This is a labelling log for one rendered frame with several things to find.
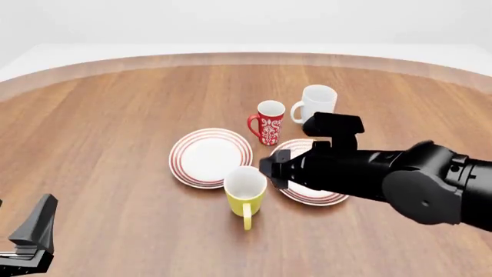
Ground red-ringed white plate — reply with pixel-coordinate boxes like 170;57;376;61
268;138;351;208
168;127;254;190

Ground yellow and white mug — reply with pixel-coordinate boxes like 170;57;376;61
223;165;268;232

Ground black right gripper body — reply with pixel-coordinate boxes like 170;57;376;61
268;149;294;191

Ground red patterned mug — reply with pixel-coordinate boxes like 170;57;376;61
247;99;287;147

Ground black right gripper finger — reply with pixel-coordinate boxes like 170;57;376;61
258;156;274;178

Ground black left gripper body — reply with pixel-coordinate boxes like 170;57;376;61
0;242;55;277

